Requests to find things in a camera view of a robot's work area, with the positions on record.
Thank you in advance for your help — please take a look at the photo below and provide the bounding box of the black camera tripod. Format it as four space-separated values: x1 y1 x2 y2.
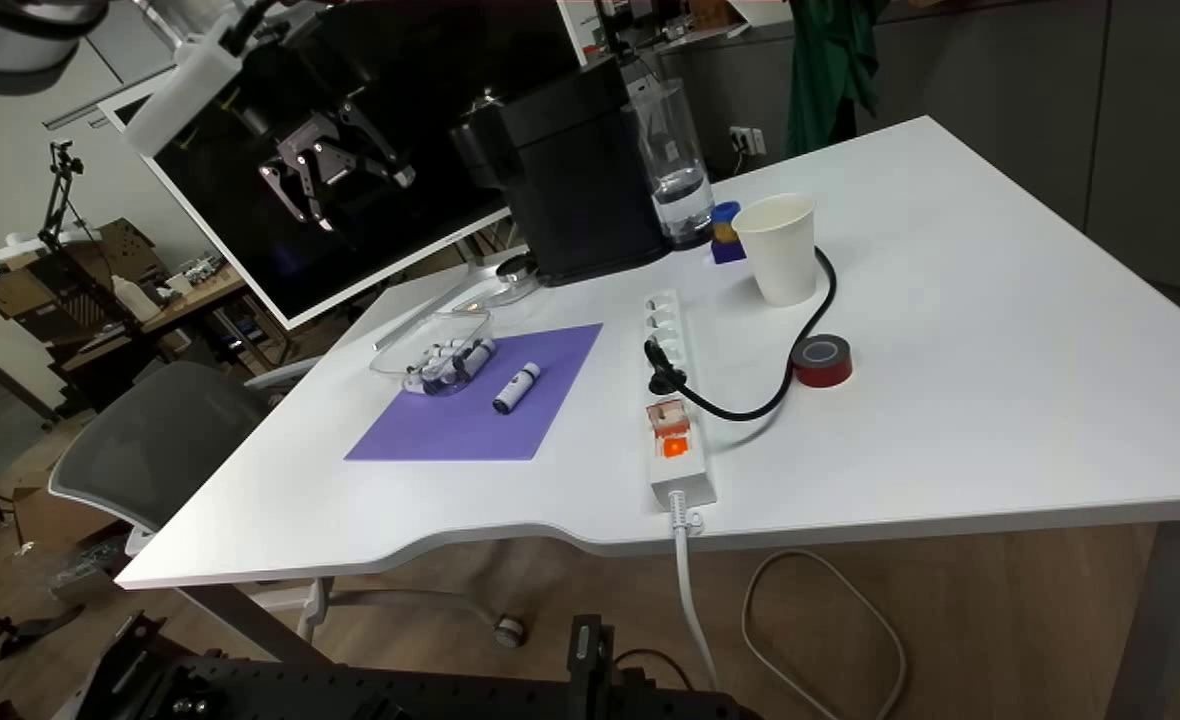
33 134 96 251

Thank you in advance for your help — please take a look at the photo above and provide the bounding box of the wooden cluttered side desk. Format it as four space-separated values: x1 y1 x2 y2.
0 210 288 391

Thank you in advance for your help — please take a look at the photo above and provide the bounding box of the white paper cup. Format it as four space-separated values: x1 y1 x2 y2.
731 188 824 313

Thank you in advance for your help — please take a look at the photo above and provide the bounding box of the white power strip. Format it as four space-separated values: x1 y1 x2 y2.
635 287 723 511

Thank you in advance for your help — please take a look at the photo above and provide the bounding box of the red tape roll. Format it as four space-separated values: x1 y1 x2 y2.
788 330 861 391

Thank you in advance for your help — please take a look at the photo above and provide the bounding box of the green cloth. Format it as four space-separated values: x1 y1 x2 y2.
785 0 888 161

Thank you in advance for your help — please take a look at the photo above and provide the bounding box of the white floor cable loop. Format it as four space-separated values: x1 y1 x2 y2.
738 544 912 720

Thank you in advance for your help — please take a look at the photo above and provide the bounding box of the small white dark-capped bottle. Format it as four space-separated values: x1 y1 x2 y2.
489 360 547 419

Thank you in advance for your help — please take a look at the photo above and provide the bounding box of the black monitor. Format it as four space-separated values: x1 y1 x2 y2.
88 0 586 353

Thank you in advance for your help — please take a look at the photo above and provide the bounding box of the grey office chair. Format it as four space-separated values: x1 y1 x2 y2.
38 354 532 650

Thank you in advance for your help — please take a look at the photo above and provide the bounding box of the white power strip cord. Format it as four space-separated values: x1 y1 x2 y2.
664 494 728 691

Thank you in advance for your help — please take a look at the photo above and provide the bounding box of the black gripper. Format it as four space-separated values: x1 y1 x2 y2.
219 2 425 238

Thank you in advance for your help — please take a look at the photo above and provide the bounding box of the purple mat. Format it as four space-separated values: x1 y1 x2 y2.
342 319 607 463

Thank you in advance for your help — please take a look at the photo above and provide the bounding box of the black plug cable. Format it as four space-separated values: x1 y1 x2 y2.
641 238 843 425

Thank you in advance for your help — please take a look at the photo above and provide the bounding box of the black coffee machine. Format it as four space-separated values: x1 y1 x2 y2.
449 55 680 287

